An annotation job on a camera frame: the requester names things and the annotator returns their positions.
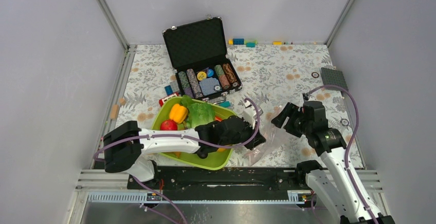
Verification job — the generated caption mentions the teal block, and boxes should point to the teal block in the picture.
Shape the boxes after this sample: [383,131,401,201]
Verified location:
[219,101,231,108]

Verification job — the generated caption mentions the yellow orange mango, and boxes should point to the yellow orange mango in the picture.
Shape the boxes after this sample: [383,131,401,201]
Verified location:
[216,148,228,153]

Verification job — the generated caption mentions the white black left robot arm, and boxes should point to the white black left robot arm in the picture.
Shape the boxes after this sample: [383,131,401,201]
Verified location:
[94,98,262,189]

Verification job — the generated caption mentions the clear pink zip top bag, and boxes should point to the clear pink zip top bag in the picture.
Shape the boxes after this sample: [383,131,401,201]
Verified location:
[243,105,287,167]

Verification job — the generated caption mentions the red tomato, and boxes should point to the red tomato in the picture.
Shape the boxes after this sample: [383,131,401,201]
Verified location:
[159,119,178,130]

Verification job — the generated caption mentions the green napa cabbage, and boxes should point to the green napa cabbage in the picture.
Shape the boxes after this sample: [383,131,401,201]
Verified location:
[181,95,215,128]

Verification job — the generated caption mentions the yellow bell pepper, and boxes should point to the yellow bell pepper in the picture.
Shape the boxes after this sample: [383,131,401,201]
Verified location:
[169,104,188,124]

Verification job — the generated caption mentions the blue yellow brick row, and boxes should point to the blue yellow brick row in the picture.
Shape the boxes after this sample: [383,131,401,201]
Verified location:
[228,38,258,48]

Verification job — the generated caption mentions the wooden block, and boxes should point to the wooden block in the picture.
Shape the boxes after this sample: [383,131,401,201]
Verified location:
[109,104,120,120]

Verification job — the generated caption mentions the blue toy brick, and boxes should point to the blue toy brick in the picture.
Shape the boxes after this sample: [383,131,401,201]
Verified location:
[164,85,174,96]

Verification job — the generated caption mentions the floral tablecloth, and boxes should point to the floral tablecloth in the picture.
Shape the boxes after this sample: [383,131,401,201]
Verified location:
[116,44,367,169]

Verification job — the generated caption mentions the dark grey building baseplate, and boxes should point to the dark grey building baseplate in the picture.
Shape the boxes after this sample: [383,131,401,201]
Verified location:
[320,67,349,90]

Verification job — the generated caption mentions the red white toy piece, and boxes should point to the red white toy piece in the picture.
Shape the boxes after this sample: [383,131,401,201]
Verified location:
[158,93,179,107]

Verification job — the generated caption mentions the green plastic tray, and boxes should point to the green plastic tray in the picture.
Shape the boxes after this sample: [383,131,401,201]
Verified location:
[151,97,233,170]

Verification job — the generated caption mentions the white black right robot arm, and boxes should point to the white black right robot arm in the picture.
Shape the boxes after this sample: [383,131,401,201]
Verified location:
[271,101,395,223]

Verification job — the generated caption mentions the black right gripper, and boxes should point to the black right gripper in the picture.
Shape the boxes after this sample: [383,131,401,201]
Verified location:
[270,102,312,138]

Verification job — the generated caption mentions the black poker chip case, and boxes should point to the black poker chip case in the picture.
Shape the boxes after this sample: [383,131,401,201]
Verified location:
[162,17,243,101]

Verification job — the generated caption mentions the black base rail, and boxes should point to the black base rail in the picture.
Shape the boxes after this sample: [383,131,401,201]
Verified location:
[145,165,313,201]

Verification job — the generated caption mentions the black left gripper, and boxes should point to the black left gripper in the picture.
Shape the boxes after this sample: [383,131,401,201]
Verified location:
[220,118,266,151]

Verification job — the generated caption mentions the purple eggplant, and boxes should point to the purple eggplant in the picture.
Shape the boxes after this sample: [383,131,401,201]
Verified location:
[196,151,208,159]

